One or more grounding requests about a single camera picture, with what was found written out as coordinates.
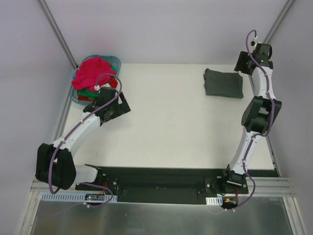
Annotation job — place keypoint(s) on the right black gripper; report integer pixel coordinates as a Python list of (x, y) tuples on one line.
[(242, 63)]

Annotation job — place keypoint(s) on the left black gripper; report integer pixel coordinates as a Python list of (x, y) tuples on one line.
[(120, 108)]

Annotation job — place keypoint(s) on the grey t-shirt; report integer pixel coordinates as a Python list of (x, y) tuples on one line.
[(223, 84)]

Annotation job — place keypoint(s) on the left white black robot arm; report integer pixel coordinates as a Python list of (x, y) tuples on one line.
[(55, 165)]

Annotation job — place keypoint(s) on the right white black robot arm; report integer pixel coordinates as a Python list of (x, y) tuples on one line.
[(259, 116)]

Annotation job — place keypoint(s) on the green t-shirt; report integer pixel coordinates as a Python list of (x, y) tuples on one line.
[(85, 78)]

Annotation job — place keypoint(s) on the red t-shirt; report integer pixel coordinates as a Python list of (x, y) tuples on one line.
[(89, 95)]

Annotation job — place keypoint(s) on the pink t-shirt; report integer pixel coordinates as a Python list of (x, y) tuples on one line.
[(95, 61)]

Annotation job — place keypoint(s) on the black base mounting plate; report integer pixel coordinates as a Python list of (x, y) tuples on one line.
[(187, 186)]

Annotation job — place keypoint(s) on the right aluminium frame post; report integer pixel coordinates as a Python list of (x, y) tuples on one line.
[(288, 5)]

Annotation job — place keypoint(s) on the aluminium frame post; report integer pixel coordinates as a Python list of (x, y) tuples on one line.
[(288, 5), (57, 32)]

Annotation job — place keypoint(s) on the left aluminium frame post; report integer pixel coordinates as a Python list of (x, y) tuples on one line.
[(57, 32)]

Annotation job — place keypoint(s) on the aluminium front rail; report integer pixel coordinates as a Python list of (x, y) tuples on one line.
[(265, 186)]

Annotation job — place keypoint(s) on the right white cable duct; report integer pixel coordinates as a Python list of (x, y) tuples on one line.
[(214, 201)]

